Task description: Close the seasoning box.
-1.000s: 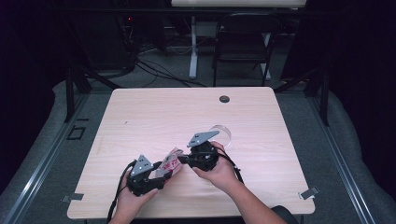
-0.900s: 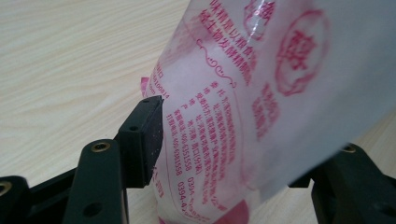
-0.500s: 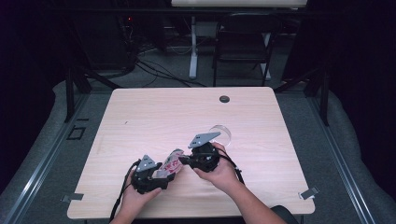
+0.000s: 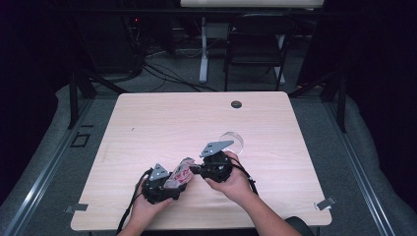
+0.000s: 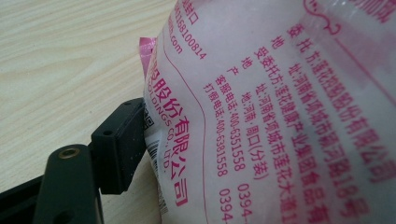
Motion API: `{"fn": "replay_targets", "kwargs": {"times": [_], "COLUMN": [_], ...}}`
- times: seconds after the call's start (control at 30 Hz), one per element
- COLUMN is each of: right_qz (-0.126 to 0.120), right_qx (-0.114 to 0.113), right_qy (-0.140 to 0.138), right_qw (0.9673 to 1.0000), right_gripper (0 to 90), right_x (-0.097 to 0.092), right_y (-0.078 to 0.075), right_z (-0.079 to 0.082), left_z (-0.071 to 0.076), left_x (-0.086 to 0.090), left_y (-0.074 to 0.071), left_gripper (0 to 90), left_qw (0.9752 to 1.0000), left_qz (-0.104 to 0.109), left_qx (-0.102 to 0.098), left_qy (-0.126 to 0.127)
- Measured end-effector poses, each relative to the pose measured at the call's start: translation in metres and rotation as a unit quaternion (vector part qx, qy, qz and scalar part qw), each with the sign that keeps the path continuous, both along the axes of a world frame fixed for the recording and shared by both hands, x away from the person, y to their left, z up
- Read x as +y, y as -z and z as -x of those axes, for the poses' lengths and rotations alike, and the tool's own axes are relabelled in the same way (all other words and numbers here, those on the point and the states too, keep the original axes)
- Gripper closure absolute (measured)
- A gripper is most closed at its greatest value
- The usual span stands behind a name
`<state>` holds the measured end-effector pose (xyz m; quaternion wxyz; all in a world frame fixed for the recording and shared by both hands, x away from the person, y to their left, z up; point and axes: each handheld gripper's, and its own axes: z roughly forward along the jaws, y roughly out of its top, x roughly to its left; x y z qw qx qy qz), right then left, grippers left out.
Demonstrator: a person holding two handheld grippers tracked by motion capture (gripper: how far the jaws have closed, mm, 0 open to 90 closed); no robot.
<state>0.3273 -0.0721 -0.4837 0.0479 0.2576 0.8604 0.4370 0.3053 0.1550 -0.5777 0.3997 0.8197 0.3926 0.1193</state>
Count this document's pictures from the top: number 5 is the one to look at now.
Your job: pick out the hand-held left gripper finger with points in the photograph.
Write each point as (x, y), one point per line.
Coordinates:
(120, 149)

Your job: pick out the pink printed clear plastic bag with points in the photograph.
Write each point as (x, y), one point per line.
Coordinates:
(264, 109)

